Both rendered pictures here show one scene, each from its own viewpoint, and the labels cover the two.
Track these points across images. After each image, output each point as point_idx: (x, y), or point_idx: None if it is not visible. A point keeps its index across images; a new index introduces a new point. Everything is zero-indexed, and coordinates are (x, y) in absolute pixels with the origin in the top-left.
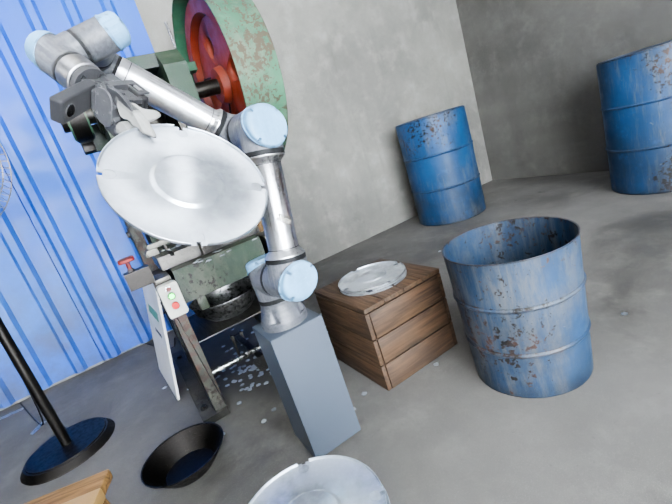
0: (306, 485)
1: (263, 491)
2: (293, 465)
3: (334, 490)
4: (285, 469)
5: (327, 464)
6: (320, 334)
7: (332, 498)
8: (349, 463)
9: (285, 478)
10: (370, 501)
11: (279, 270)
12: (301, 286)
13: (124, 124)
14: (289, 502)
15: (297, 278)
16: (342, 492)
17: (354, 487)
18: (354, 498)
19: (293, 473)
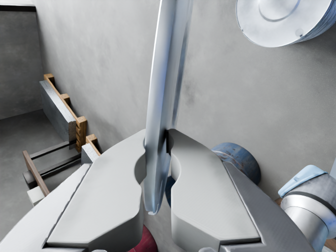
0: (291, 20)
1: (327, 5)
2: (308, 31)
3: (269, 23)
4: (313, 26)
5: (282, 40)
6: (333, 176)
7: (267, 16)
8: (266, 43)
9: (312, 21)
10: (247, 23)
11: (309, 188)
12: (296, 174)
13: (171, 192)
14: (298, 5)
15: (293, 178)
16: (264, 23)
17: (258, 29)
18: (256, 22)
19: (306, 26)
